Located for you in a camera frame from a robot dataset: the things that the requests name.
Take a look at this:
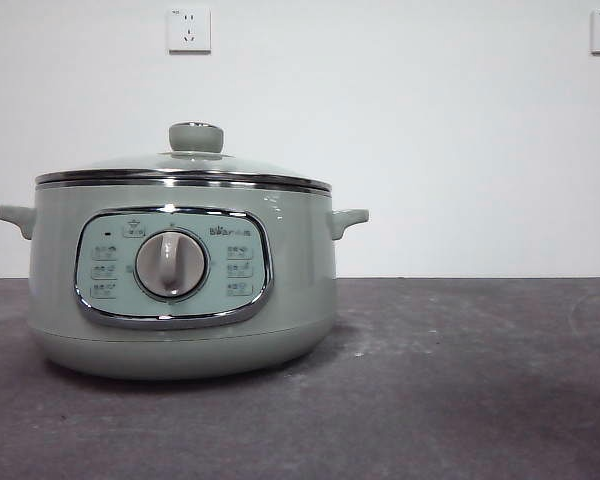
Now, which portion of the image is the pale green electric cooking pot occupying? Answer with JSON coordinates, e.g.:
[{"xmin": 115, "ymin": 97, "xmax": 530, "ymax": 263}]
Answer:
[{"xmin": 0, "ymin": 182, "xmax": 370, "ymax": 381}]

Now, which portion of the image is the glass lid with green knob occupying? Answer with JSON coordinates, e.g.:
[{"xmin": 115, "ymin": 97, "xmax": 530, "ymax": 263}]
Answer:
[{"xmin": 34, "ymin": 121, "xmax": 333, "ymax": 194}]

